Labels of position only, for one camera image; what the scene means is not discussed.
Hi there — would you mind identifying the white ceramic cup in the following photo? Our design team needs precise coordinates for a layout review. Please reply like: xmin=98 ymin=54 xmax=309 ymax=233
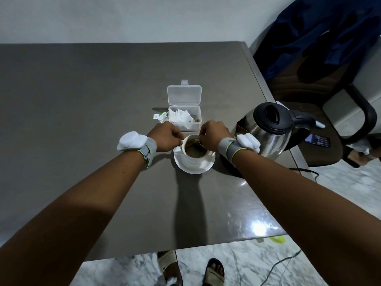
xmin=173 ymin=134 xmax=216 ymax=166

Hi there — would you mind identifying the brown wet tea bag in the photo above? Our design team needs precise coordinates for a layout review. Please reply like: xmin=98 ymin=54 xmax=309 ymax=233
xmin=186 ymin=139 xmax=208 ymax=158

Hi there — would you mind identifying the clear plastic tea bag box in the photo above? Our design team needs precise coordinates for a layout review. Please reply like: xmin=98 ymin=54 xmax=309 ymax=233
xmin=166 ymin=79 xmax=203 ymax=132

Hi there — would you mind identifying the brown office chair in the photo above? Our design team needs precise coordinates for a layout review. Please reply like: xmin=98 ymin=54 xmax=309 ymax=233
xmin=253 ymin=0 xmax=381 ymax=168

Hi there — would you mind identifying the white saucer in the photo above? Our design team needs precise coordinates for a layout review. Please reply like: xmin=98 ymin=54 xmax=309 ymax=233
xmin=173 ymin=145 xmax=216 ymax=175

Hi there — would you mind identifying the person's right hand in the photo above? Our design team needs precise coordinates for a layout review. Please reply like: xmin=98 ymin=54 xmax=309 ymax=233
xmin=198 ymin=120 xmax=233 ymax=152

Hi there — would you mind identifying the dark floor cable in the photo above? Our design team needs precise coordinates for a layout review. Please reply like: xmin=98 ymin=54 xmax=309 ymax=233
xmin=260 ymin=249 xmax=302 ymax=286

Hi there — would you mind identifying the black kettle base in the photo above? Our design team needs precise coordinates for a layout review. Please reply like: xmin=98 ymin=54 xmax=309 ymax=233
xmin=219 ymin=153 xmax=248 ymax=179

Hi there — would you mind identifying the person's right forearm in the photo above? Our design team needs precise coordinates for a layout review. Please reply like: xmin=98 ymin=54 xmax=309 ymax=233
xmin=231 ymin=149 xmax=381 ymax=286

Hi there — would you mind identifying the steel electric kettle black lid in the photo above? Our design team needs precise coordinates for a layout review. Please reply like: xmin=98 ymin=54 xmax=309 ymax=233
xmin=235 ymin=102 xmax=317 ymax=162

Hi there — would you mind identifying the black kettle power cable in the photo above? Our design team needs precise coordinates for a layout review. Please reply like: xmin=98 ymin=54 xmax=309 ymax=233
xmin=287 ymin=167 xmax=319 ymax=180

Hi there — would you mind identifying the person's right sandalled foot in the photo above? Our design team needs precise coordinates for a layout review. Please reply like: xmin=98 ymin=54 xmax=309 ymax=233
xmin=203 ymin=258 xmax=225 ymax=286

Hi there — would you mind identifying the dark blue jacket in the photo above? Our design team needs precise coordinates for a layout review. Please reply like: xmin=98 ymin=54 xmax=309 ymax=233
xmin=253 ymin=0 xmax=381 ymax=82

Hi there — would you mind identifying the person's left hand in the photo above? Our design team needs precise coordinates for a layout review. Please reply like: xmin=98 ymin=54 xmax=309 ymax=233
xmin=146 ymin=121 xmax=185 ymax=153

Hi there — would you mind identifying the white wrist tracker grey strap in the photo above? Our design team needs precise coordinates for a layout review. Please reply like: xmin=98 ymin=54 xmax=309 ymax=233
xmin=217 ymin=132 xmax=261 ymax=164
xmin=116 ymin=131 xmax=158 ymax=170

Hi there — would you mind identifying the person's left sandalled foot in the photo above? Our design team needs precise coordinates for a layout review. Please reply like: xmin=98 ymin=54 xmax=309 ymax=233
xmin=157 ymin=250 xmax=184 ymax=286

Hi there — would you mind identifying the black smartphone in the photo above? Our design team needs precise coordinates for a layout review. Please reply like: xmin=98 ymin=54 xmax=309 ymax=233
xmin=304 ymin=133 xmax=331 ymax=149

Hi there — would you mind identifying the person's left forearm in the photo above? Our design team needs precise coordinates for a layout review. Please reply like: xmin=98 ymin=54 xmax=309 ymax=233
xmin=0 ymin=150 xmax=149 ymax=286

